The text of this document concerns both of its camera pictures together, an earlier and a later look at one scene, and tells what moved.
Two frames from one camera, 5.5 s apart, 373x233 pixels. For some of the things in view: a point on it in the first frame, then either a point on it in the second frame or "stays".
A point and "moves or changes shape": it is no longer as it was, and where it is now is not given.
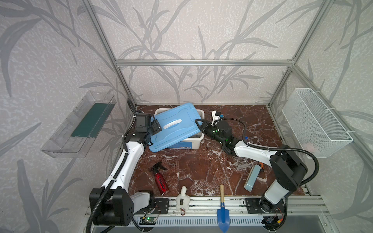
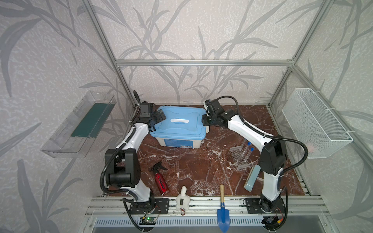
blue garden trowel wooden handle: (223, 214) stays
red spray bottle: (161, 183) stays
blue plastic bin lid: (177, 124) moves or changes shape
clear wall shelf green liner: (73, 137) stays
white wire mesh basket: (314, 128) stays
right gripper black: (204, 126) to (208, 120)
